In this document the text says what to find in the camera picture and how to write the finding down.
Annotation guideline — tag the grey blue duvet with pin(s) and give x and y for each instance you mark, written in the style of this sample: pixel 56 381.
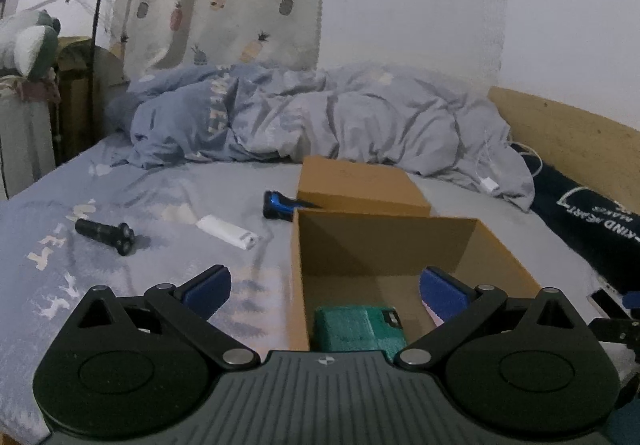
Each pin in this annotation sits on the grey blue duvet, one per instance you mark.
pixel 325 125

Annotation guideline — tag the blue black handheld device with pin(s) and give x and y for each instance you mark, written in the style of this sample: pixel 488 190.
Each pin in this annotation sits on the blue black handheld device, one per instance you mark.
pixel 280 207

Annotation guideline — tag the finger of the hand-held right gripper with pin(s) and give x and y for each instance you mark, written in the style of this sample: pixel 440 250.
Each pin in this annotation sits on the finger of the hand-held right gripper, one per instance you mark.
pixel 617 329
pixel 632 301

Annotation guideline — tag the pink cloth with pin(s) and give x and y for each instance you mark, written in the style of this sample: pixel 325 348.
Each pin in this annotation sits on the pink cloth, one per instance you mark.
pixel 37 90

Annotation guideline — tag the black electric shaver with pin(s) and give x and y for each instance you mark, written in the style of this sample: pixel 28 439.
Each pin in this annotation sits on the black electric shaver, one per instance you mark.
pixel 102 231

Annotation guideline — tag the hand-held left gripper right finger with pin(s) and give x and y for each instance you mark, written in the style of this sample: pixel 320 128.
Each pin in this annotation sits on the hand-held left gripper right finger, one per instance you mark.
pixel 442 295

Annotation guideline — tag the white charger adapter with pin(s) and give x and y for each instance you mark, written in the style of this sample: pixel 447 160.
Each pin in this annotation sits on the white charger adapter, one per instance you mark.
pixel 490 183

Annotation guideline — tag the green white plush toy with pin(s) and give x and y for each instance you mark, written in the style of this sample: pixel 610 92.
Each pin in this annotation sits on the green white plush toy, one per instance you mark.
pixel 30 42

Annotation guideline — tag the brown wooden furniture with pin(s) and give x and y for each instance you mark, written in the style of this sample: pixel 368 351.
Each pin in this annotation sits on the brown wooden furniture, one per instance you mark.
pixel 75 90

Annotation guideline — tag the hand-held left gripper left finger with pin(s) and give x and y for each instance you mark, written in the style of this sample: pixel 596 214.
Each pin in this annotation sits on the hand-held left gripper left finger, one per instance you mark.
pixel 207 290

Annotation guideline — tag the white rectangular device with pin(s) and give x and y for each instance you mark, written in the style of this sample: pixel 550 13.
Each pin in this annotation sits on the white rectangular device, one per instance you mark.
pixel 225 231

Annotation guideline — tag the wooden headboard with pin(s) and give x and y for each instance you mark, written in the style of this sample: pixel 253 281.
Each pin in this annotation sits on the wooden headboard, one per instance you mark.
pixel 565 135

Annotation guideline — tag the smartphone with beige case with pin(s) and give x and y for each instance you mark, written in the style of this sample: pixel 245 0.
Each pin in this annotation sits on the smartphone with beige case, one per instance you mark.
pixel 605 302

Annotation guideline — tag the brown cardboard box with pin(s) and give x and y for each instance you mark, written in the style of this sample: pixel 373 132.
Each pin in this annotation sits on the brown cardboard box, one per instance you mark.
pixel 350 245

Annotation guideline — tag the black metal clothes rack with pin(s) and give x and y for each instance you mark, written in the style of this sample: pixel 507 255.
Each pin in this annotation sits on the black metal clothes rack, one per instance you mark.
pixel 97 0

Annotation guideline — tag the dark navy printed pillow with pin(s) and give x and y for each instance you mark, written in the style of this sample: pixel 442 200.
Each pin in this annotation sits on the dark navy printed pillow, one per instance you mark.
pixel 575 230

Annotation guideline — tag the green tissue pack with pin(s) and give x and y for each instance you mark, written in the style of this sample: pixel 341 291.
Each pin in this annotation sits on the green tissue pack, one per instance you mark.
pixel 350 330

